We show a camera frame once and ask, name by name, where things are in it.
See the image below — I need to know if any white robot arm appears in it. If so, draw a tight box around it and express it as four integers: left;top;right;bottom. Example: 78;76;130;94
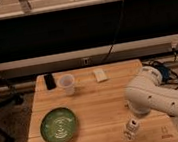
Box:
125;66;178;117

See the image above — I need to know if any small white bottle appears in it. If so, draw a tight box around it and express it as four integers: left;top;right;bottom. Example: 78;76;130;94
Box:
123;118;140;142

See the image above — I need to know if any white rectangular block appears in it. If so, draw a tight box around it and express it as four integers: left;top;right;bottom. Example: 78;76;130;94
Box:
93;69;108;82

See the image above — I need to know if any translucent plastic cup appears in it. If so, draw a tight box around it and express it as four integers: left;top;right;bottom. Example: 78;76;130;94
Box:
58;74;75;96

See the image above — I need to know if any black smartphone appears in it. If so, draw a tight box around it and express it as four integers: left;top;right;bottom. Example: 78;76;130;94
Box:
44;74;56;90

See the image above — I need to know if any green ceramic plate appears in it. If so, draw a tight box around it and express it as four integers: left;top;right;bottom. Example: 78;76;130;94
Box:
40;107;78;142

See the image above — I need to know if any white wall outlet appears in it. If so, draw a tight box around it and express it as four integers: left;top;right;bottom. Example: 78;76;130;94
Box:
83;57;90;66

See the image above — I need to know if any black hanging cable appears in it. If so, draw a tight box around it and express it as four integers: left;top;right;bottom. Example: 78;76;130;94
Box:
90;0;137;64

